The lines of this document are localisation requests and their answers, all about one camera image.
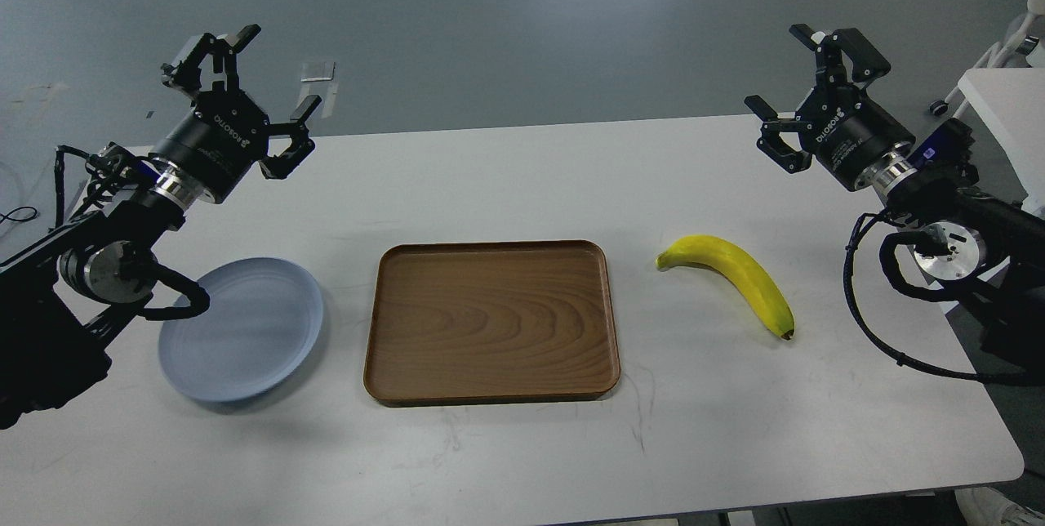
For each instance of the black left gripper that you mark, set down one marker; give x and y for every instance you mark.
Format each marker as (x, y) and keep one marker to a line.
(222, 136)

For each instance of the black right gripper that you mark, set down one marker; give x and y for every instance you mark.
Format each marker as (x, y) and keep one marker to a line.
(837, 123)

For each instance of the light blue plate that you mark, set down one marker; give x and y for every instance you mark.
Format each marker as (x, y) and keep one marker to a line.
(264, 320)

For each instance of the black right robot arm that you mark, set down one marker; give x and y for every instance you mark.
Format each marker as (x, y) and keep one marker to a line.
(952, 241)

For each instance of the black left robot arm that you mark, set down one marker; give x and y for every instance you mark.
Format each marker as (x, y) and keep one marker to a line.
(66, 297)

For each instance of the yellow banana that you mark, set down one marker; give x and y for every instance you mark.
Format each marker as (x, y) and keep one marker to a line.
(749, 278)

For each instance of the white side table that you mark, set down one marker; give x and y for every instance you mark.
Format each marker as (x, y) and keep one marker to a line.
(1011, 103)

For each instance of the brown wooden tray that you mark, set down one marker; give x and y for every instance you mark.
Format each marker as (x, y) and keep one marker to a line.
(484, 323)

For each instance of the white shoe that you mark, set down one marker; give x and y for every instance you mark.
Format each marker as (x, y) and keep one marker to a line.
(988, 506)

